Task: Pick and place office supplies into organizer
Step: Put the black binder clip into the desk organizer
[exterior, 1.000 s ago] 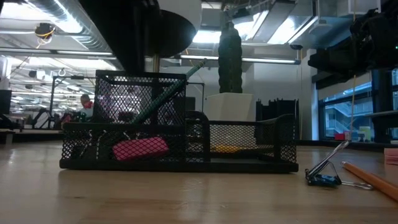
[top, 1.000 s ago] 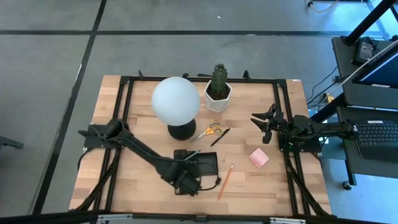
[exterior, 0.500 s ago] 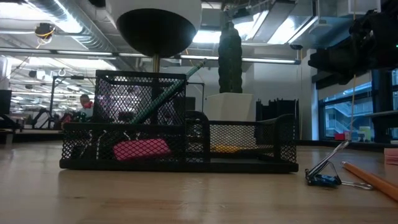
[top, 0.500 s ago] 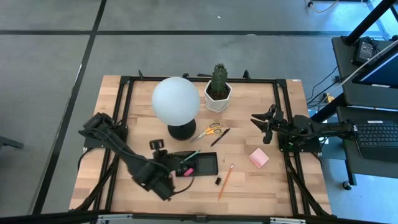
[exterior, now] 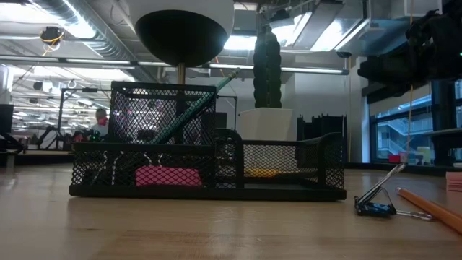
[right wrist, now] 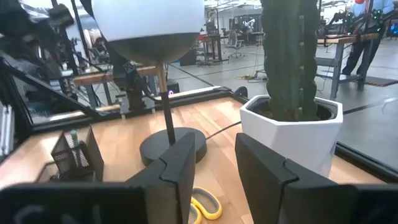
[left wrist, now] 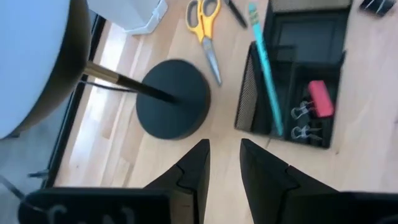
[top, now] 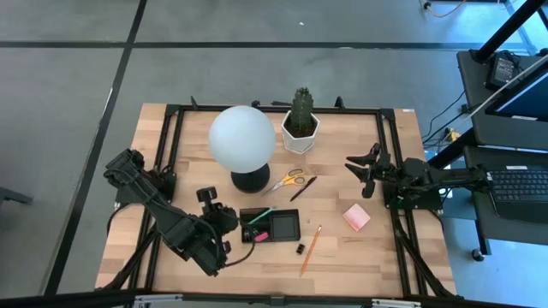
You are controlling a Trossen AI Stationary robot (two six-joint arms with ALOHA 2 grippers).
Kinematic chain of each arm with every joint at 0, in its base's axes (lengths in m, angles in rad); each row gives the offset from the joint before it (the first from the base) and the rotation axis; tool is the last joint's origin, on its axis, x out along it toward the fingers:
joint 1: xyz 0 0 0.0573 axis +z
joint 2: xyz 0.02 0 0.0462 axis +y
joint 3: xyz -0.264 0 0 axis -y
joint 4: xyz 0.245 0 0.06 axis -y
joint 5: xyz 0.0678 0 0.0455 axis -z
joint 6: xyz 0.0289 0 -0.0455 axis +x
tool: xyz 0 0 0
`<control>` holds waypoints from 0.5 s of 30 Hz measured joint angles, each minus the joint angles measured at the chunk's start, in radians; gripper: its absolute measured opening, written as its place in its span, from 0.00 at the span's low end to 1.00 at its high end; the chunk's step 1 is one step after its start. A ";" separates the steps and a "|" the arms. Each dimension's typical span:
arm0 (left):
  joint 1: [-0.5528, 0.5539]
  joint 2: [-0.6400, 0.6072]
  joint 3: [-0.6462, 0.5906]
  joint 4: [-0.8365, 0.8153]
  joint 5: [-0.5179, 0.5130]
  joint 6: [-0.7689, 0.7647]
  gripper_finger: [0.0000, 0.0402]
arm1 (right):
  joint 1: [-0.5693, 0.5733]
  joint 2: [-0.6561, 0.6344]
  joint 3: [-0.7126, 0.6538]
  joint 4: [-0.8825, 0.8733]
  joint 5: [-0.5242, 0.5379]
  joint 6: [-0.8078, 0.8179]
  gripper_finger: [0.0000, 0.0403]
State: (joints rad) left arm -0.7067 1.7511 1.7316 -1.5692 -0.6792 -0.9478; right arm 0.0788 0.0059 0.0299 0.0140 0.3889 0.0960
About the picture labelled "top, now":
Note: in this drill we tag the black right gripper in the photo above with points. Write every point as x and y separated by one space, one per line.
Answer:
380 164

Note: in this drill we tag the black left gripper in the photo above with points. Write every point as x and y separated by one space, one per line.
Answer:
222 222

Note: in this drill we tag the teal pencil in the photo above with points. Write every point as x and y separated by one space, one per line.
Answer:
261 216

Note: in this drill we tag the dark pen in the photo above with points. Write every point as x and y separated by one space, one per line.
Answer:
303 188

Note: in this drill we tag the orange pencil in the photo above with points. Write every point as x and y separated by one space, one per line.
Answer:
311 251

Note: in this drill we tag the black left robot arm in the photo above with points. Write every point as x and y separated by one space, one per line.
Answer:
171 218

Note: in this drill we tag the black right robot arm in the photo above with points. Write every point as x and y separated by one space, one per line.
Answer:
454 177

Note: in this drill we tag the black mesh desk organizer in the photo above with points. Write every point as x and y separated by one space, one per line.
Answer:
286 226

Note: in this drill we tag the pink sticky note pad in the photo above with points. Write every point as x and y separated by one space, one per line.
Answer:
356 217

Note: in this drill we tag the white hexagonal planter pot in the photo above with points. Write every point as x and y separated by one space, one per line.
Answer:
299 145

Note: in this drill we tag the green cactus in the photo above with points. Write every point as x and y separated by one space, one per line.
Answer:
302 111

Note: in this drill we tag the white globe table lamp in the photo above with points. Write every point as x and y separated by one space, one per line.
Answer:
242 139

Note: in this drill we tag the black side desk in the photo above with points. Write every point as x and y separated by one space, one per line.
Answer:
514 222
475 111

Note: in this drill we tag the black caster wheel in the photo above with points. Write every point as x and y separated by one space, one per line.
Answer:
478 255

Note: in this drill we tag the black keyboard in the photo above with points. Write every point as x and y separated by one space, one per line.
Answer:
520 186

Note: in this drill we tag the black power brick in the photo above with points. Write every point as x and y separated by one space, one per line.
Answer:
503 70

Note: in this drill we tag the black computer monitor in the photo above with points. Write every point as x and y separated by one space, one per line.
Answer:
526 100

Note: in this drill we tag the black rig crossbar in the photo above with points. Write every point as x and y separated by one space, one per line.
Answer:
64 297

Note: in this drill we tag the black diagonal pole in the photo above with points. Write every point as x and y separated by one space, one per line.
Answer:
509 27

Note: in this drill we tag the grey furniture leg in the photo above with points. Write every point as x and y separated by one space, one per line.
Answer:
13 196

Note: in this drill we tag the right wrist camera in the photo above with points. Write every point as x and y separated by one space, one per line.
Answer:
368 189

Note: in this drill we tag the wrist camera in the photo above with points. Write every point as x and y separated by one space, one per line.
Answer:
206 195
368 189

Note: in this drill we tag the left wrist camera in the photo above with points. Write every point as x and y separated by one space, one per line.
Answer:
206 195

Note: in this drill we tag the black aluminium table frame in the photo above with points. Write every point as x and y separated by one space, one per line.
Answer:
342 110

